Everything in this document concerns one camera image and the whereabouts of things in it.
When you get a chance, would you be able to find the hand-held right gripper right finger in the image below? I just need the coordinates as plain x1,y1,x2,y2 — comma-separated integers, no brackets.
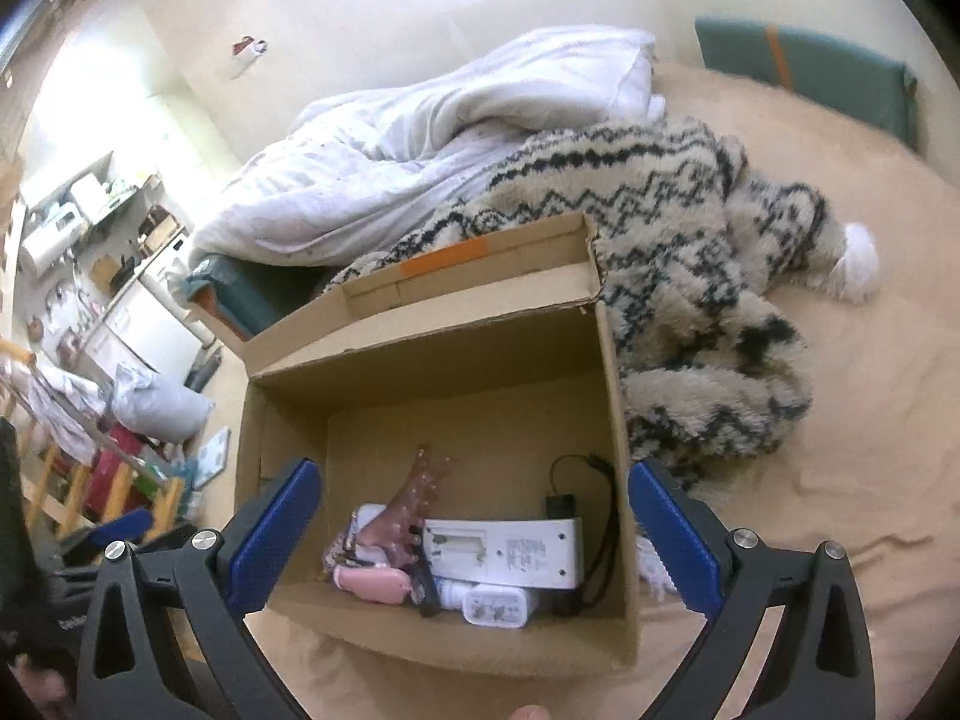
627,456,877,720

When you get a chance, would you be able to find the white power strip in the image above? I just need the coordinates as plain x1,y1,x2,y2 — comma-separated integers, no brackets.
416,516,586,590

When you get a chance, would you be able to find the white plastic bottle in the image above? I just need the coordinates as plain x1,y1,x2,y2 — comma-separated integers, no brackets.
435,577,481,611

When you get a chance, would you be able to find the wooden rack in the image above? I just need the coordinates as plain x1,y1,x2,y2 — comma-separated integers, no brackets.
0,341,185,541

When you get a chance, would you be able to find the large white charger plug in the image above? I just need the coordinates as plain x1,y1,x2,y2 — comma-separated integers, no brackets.
461,585,537,627

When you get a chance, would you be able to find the black flashlight with strap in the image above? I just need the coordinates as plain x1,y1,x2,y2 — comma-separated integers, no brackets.
544,454,620,616

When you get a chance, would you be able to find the beige black patterned fuzzy blanket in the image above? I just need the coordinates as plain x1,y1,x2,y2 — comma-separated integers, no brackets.
322,116,880,601

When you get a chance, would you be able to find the person's left hand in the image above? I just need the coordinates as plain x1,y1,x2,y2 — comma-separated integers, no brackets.
7,652,80,720

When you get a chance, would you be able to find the wall hook with red item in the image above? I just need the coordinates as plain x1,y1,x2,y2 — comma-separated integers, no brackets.
229,36,271,80

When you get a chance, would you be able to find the white washing machine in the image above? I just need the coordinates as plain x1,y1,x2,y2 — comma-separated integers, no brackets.
105,281,203,383

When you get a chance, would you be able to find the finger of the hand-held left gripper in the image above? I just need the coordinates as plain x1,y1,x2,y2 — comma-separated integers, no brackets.
64,508,155,563
146,519,197,552

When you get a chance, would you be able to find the white stuffed bag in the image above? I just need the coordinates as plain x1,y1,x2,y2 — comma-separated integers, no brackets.
111,364,215,443

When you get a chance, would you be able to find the white duvet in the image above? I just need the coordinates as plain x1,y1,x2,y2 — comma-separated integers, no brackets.
187,26,667,267

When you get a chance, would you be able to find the white hanging garment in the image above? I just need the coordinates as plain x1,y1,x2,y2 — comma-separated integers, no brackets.
30,367,106,458

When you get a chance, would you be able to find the pink plastic device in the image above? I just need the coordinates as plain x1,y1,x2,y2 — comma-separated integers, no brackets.
334,566,413,605

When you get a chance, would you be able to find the white kitchen appliance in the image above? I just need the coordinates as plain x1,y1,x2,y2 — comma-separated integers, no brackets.
67,172,110,215

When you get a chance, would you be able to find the brown cardboard box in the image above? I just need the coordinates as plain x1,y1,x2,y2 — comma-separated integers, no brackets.
234,211,640,668

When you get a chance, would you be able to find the bathroom scale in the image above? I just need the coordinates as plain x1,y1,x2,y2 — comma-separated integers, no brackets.
187,427,233,485

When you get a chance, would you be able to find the black item on floor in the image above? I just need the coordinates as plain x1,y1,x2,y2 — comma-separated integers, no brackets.
187,349,224,391

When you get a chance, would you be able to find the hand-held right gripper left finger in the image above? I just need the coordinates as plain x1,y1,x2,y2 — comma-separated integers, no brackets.
75,456,323,720

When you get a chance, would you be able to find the white water heater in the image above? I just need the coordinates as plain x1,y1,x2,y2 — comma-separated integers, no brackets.
19,229,80,275

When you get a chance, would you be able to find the teal cushion with orange stripe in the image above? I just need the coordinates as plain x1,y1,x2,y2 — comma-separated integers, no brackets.
694,15,920,151

